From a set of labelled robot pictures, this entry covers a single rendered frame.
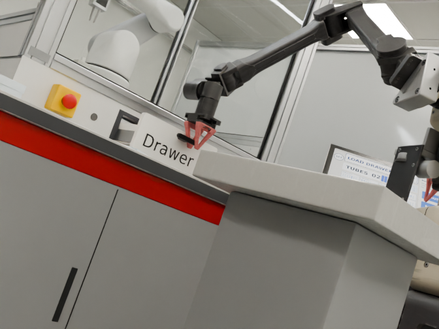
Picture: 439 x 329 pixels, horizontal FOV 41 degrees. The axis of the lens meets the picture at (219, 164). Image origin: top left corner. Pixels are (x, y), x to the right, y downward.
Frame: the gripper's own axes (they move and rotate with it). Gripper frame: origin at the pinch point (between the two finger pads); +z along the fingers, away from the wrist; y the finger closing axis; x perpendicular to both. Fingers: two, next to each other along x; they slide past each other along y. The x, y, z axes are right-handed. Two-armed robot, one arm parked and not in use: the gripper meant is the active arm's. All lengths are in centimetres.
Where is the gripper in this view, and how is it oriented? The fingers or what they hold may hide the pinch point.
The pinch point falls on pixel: (193, 145)
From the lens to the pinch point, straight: 173.6
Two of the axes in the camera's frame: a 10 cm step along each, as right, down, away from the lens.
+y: -6.4, -1.0, 7.6
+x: -7.0, -3.3, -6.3
